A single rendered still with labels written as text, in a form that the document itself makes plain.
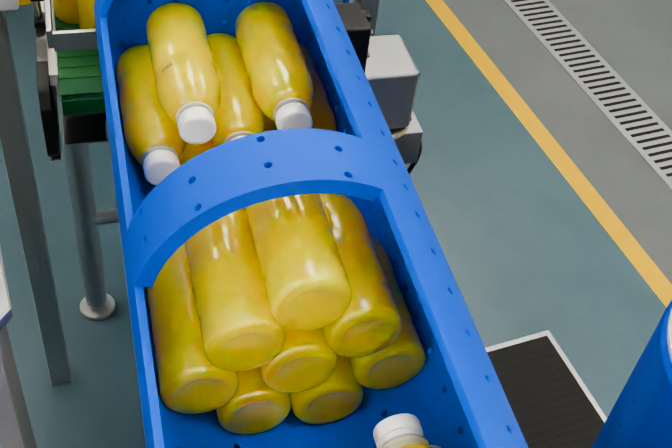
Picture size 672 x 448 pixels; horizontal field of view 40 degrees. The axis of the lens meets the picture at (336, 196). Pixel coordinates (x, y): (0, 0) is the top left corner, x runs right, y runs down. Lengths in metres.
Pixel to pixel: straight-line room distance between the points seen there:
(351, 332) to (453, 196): 1.78
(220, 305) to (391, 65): 0.81
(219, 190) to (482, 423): 0.28
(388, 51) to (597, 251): 1.17
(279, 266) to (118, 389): 1.38
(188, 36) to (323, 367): 0.42
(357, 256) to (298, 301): 0.09
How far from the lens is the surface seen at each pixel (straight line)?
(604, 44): 3.33
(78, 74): 1.41
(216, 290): 0.80
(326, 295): 0.77
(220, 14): 1.19
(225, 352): 0.80
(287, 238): 0.78
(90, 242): 2.05
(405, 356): 0.87
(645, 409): 1.03
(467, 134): 2.78
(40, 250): 1.81
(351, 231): 0.85
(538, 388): 2.03
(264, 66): 1.04
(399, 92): 1.53
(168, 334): 0.84
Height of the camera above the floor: 1.75
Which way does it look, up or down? 44 degrees down
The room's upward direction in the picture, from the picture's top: 7 degrees clockwise
